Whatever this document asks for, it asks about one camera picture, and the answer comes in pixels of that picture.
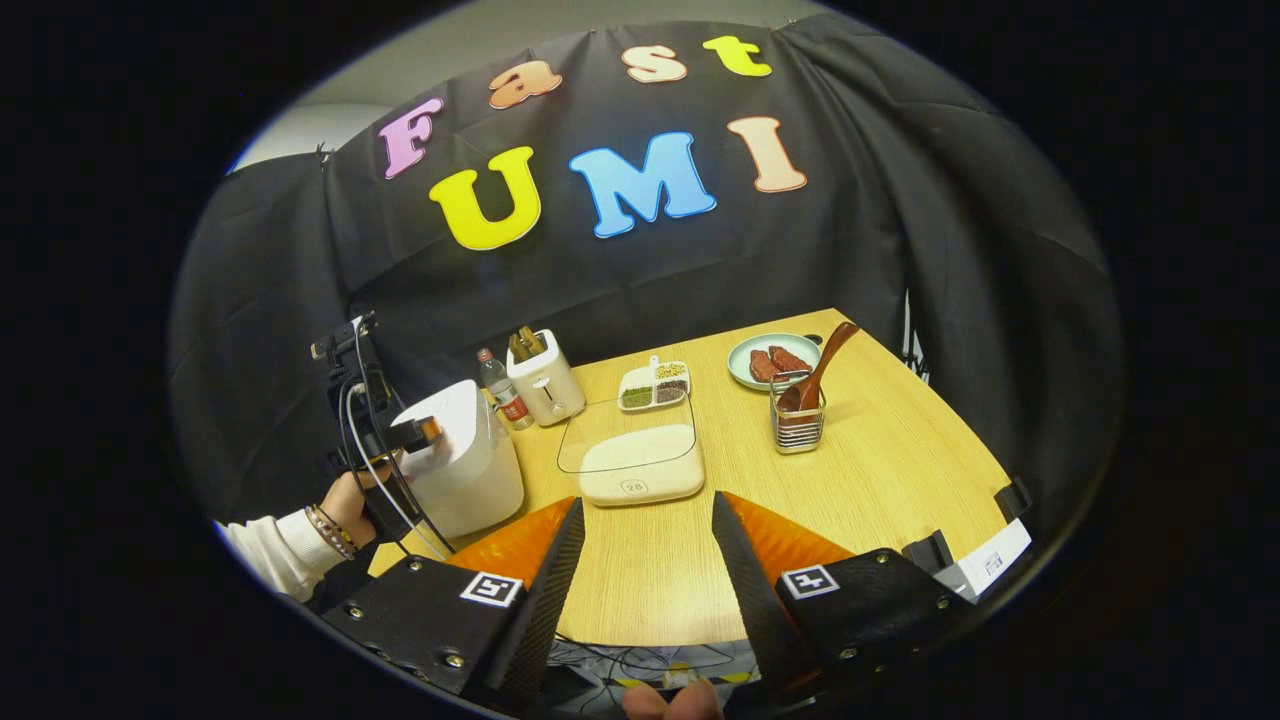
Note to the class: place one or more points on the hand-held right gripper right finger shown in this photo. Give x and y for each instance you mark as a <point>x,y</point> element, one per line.
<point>750,590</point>

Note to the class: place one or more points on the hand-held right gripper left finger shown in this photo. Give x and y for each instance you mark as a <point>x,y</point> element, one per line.
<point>545,600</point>

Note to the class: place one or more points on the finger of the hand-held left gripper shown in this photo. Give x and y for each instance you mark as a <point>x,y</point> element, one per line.
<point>410,435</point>

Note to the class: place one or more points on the white rice cooker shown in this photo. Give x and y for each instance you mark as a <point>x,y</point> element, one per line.
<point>470,480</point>

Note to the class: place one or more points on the dark wooden spoon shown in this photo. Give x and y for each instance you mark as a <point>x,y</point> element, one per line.
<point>825,365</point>

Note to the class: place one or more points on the clear rice container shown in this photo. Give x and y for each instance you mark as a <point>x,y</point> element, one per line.
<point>640,485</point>

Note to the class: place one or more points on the plastic bottle red label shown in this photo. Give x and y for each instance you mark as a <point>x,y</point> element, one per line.
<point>505,400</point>

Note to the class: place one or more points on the white toaster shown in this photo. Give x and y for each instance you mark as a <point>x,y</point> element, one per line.
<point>550,390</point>

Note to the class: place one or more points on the pile of red beans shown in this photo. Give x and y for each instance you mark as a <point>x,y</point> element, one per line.
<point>672,391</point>

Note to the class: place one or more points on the pile of green beans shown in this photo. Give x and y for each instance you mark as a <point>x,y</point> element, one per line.
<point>637,397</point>

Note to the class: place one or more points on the red meat slice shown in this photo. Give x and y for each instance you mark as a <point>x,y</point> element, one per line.
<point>790,359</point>
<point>765,366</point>

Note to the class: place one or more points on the pale green plate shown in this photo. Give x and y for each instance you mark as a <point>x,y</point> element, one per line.
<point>740,360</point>

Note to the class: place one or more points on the pile of soybeans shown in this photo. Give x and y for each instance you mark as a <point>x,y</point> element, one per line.
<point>671,371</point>

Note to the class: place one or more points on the white divided bean tray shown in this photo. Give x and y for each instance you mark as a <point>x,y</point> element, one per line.
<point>637,378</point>

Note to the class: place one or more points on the white labelled card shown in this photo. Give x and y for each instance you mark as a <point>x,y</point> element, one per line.
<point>990,565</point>

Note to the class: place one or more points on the black backdrop cloth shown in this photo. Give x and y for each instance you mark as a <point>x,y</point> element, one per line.
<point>900,200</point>

